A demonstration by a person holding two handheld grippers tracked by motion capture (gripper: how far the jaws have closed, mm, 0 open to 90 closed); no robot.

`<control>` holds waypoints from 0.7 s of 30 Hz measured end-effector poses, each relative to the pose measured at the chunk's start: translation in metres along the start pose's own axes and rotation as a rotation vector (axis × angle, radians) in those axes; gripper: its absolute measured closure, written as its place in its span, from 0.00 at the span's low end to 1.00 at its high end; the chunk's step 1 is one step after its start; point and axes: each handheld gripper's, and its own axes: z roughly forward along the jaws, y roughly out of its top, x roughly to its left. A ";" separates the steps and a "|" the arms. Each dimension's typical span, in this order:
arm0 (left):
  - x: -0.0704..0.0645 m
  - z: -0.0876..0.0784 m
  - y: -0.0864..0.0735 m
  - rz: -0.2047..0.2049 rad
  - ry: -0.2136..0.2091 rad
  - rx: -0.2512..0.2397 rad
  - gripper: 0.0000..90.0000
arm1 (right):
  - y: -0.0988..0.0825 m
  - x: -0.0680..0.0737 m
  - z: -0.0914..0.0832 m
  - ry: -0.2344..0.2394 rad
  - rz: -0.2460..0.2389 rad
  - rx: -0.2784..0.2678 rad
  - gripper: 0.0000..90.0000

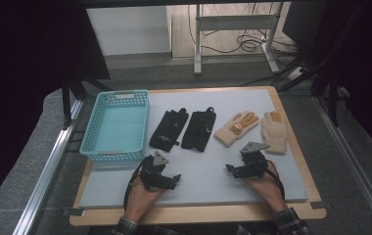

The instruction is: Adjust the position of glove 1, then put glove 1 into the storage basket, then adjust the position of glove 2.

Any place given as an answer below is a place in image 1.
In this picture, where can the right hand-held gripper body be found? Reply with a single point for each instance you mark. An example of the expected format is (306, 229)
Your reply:
(254, 164)

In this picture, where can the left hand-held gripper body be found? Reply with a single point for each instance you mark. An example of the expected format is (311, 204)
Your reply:
(151, 173)

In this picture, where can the plain beige glove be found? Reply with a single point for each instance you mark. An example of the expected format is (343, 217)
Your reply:
(273, 133)

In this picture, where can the black glove with triangle mark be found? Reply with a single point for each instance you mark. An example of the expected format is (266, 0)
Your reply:
(169, 130)

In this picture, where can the black glove with loop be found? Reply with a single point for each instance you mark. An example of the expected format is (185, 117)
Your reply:
(198, 130)

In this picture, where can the teal plastic basket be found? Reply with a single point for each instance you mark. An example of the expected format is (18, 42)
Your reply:
(118, 130)

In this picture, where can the person's left hand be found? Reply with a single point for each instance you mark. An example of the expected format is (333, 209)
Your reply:
(141, 199)

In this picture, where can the person's right hand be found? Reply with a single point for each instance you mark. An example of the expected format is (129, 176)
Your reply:
(267, 191)

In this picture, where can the white foam mat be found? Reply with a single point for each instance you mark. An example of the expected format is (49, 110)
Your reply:
(203, 182)

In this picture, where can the beige glove with bear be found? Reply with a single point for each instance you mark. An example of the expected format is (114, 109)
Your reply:
(231, 132)

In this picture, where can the white power strip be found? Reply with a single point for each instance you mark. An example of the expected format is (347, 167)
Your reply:
(294, 73)

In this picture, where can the black stand legs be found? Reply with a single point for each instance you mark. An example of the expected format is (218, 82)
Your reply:
(66, 98)
(332, 98)

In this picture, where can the white panel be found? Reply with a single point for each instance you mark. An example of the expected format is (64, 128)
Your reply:
(128, 31)

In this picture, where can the dark curtain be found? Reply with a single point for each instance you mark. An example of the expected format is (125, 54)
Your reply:
(27, 65)
(363, 65)

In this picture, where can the grey table bracket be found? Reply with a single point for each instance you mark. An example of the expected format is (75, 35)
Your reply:
(74, 212)
(321, 205)

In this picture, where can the aluminium rail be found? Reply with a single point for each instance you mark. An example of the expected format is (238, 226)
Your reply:
(353, 163)
(48, 166)

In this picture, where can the white metal desk frame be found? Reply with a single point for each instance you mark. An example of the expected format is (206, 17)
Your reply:
(236, 23)

